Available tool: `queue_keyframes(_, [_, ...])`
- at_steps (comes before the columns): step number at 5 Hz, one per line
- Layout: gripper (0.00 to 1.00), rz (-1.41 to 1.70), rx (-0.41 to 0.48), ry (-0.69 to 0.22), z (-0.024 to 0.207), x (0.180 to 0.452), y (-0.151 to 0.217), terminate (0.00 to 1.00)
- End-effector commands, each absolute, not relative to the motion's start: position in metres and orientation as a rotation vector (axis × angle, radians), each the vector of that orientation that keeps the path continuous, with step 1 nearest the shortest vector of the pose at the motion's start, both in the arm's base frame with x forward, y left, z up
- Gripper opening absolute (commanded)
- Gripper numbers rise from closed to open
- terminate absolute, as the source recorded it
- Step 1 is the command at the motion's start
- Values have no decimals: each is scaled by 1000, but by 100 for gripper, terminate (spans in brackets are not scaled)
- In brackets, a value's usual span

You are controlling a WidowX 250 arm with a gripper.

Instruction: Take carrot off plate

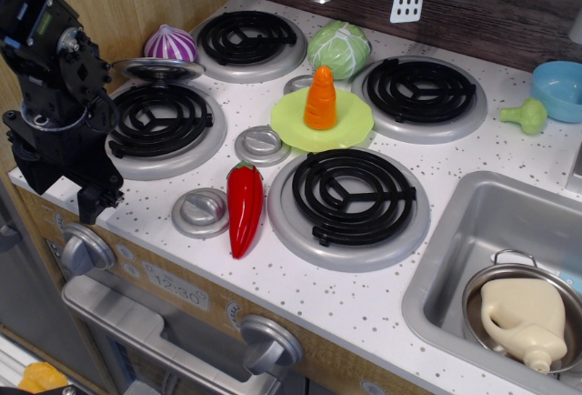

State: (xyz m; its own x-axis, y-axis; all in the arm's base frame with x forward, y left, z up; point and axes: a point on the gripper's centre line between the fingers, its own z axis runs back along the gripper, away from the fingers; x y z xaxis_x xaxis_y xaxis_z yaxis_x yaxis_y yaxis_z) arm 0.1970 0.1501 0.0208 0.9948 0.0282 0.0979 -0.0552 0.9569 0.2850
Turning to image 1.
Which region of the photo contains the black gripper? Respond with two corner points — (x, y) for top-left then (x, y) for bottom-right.
(2, 110), (123, 225)

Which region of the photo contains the left oven dial knob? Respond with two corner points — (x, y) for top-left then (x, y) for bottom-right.
(61, 223), (116, 277)

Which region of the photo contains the cream toy detergent bottle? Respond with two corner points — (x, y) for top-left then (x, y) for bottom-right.
(480, 278), (567, 374)

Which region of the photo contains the light green plastic plate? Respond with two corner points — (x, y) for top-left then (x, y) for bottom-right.
(270, 88), (374, 152)

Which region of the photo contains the green toy cabbage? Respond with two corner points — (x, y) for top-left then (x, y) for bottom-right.
(307, 21), (371, 80)

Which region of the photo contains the silver stove knob front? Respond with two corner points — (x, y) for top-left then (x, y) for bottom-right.
(171, 187), (229, 239)

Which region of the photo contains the silver oven door handle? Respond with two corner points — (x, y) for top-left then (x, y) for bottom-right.
(62, 276), (282, 394)

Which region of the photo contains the front left stove burner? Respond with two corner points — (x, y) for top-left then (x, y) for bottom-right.
(105, 84), (226, 181)

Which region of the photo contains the back left stove burner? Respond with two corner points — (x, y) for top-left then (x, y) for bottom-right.
(191, 11), (307, 84)

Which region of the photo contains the green toy broccoli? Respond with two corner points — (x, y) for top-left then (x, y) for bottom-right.
(499, 97), (547, 135)

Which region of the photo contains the small silver pot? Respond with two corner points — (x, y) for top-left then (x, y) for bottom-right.
(462, 249), (581, 375)

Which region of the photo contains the yellow toy on floor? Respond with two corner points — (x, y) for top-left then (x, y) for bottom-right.
(17, 362), (68, 394)

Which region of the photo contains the silver stove knob middle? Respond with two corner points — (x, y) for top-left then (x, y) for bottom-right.
(235, 126), (291, 167)

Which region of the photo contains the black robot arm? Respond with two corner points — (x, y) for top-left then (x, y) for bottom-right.
(1, 0), (124, 225)

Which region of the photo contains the silver stove knob back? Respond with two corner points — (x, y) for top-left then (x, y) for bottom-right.
(283, 75), (313, 95)

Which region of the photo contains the silver pot lid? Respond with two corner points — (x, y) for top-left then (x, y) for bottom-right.
(112, 57), (206, 83)

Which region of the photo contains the silver stove knob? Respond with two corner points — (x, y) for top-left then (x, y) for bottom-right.
(235, 126), (291, 167)
(171, 187), (229, 239)
(283, 75), (313, 95)

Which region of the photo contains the purple toy onion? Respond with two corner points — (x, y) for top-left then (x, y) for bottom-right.
(143, 25), (197, 62)

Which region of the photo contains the blue plastic bowl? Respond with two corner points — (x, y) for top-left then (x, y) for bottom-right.
(530, 61), (581, 123)

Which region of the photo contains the stove burner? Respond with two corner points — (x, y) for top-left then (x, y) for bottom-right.
(191, 11), (307, 84)
(267, 148), (430, 273)
(105, 84), (226, 181)
(351, 56), (487, 145)

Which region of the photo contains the right oven dial knob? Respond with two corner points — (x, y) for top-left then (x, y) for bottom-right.
(240, 315), (304, 375)

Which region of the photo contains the orange toy carrot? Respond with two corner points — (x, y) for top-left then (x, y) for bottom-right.
(303, 66), (337, 130)

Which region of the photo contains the red toy chili pepper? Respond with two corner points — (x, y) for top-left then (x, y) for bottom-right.
(226, 161), (264, 259)

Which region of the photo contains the back right stove burner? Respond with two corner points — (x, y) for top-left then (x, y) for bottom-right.
(351, 56), (487, 145)

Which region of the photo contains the oven dial knob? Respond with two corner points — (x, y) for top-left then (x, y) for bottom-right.
(240, 315), (304, 375)
(61, 223), (116, 277)

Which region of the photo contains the front right stove burner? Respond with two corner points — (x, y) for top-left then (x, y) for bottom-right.
(267, 148), (430, 273)

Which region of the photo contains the silver sink basin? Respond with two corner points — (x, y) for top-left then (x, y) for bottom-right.
(402, 172), (581, 394)

